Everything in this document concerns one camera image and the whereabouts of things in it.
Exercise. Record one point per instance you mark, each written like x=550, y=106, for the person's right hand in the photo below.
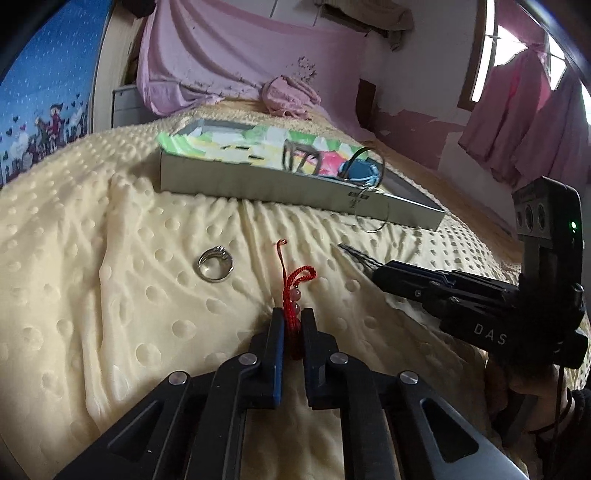
x=525, y=401

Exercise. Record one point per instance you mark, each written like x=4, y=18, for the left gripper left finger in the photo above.
x=190, y=427

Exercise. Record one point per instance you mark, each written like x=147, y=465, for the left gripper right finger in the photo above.
x=394, y=427

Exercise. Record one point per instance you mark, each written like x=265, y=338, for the beige rectangular buckle frame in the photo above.
x=296, y=155

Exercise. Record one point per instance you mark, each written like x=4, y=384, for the pink window curtain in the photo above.
x=533, y=115

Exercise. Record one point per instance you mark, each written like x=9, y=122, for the grey metal tray box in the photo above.
x=398, y=201

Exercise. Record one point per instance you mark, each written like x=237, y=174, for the crumpled pink towel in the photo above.
x=288, y=97

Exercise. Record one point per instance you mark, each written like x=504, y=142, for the grey bedside drawer cabinet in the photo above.
x=128, y=107

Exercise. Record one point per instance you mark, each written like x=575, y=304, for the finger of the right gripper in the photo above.
x=431, y=289
x=464, y=282

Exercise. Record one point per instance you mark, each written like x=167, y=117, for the cream dotted bed blanket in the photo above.
x=109, y=284

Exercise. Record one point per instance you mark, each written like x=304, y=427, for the blue kids smart watch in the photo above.
x=361, y=171

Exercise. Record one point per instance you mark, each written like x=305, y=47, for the colourful paper tray liner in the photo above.
x=260, y=146

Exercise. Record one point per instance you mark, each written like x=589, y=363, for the red knotted cord charm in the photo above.
x=291, y=293

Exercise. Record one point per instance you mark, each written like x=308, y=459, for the olive cloth on shelf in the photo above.
x=388, y=18

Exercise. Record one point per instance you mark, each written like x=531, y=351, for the white tall cabinet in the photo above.
x=120, y=41

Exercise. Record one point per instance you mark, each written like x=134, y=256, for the blue polka dot wardrobe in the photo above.
x=45, y=96

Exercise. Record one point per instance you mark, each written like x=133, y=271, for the black camera box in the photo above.
x=549, y=224

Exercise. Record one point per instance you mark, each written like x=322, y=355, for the pink hanging sheet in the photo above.
x=201, y=52

